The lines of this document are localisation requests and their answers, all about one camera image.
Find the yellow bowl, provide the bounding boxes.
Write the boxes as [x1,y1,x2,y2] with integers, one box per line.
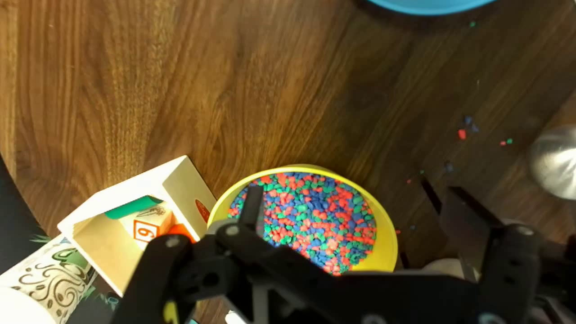
[205,162,399,276]

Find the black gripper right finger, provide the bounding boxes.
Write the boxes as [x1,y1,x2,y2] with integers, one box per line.
[417,175,543,324]

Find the orange block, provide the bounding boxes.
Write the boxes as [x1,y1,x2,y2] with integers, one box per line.
[158,200,212,243]

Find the wooden number block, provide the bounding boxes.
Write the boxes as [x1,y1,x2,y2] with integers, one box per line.
[116,204,178,245]

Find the blue bowl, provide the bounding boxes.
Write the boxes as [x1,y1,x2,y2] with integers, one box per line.
[365,0,496,18]

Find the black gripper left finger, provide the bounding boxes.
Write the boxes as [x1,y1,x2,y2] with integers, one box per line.
[109,184,338,324]

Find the metal scoop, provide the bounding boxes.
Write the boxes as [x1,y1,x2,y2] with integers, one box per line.
[527,125,576,204]

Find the white patterned cup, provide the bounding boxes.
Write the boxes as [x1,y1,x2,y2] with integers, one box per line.
[0,233,100,324]

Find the light wooden box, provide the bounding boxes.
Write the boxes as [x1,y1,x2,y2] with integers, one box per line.
[55,153,217,299]

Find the colourful beads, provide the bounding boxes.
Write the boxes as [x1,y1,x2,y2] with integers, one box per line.
[226,171,377,278]

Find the green block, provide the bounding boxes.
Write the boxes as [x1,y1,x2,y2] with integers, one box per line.
[102,195,163,222]

